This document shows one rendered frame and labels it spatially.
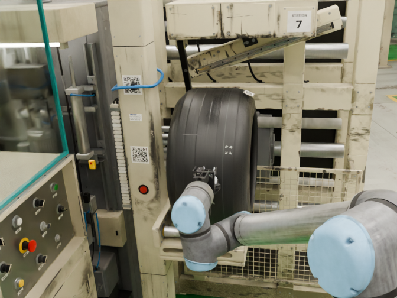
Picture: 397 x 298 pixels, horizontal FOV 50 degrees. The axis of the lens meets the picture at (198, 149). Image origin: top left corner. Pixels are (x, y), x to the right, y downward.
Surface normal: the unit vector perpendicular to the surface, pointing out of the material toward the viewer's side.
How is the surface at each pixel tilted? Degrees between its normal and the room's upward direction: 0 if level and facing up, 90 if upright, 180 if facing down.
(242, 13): 90
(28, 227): 90
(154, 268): 90
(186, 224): 78
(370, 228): 25
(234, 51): 90
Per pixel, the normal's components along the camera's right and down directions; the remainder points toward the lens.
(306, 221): -0.88, -0.17
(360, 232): 0.13, -0.72
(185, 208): -0.22, 0.21
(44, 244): 0.98, 0.04
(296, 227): -0.87, 0.07
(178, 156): -0.45, -0.05
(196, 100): -0.11, -0.76
